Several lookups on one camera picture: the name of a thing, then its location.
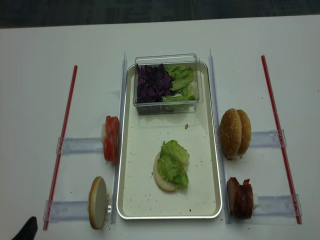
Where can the green lettuce leaf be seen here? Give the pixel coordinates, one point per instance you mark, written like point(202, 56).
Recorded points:
point(173, 163)

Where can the green lettuce in container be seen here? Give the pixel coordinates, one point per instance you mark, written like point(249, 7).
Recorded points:
point(184, 95)

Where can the rear tomato slice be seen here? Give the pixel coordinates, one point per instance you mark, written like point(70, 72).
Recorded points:
point(111, 126)

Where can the tomato slice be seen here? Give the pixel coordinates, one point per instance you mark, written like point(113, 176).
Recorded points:
point(110, 149)
point(111, 126)

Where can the front tomato slice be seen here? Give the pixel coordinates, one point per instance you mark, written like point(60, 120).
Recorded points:
point(110, 149)

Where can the front meat slice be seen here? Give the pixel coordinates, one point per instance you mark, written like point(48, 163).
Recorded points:
point(233, 194)

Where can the meat slice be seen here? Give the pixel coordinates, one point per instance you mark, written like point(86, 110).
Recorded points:
point(247, 200)
point(233, 194)

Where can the rear meat slice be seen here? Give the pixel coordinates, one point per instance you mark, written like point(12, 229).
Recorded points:
point(247, 200)

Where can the clear plastic container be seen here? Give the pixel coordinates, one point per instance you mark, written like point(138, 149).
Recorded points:
point(188, 59)

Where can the purple cabbage leaves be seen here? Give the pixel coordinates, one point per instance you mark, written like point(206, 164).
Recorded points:
point(154, 83)

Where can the white metal tray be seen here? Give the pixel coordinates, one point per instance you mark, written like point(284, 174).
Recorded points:
point(138, 196)

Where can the left long clear divider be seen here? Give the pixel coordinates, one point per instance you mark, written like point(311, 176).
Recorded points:
point(113, 213)

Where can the bottom bun on tray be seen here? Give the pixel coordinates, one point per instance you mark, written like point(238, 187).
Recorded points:
point(161, 183)

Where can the front sesame bun top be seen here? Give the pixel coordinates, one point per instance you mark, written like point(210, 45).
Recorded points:
point(230, 133)

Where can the sesame bun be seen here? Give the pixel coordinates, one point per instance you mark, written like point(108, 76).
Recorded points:
point(230, 133)
point(246, 132)

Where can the rear sesame bun top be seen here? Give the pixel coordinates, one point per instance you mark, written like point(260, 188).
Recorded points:
point(246, 132)

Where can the upright bun half left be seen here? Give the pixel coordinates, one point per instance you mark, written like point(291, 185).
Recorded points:
point(97, 203)

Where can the left red strip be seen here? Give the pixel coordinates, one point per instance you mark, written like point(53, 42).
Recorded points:
point(58, 157)

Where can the red strip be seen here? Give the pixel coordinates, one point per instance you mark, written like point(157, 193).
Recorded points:
point(58, 157)
point(294, 197)

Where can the right red strip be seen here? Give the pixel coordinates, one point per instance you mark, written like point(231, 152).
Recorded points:
point(294, 197)

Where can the black object bottom left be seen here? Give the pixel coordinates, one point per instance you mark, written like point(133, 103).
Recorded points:
point(28, 231)

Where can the left upper clear rail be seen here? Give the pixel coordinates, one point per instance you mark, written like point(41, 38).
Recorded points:
point(70, 145)

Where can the clear rail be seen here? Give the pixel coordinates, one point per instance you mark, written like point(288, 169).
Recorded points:
point(66, 211)
point(70, 145)
point(268, 139)

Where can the right upper clear rail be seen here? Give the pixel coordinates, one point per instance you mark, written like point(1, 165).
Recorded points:
point(268, 139)

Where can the left lower clear rail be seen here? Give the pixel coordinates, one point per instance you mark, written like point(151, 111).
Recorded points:
point(66, 211)

